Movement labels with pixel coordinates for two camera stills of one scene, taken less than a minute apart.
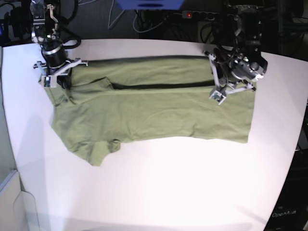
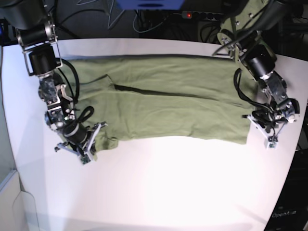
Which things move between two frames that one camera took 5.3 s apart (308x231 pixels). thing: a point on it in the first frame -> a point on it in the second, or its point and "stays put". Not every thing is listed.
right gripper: [55, 63] -> [80, 140]
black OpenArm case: [290, 211] stays put
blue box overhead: [150, 5] stays put
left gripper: [223, 76] -> [266, 121]
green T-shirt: [110, 100] stays put
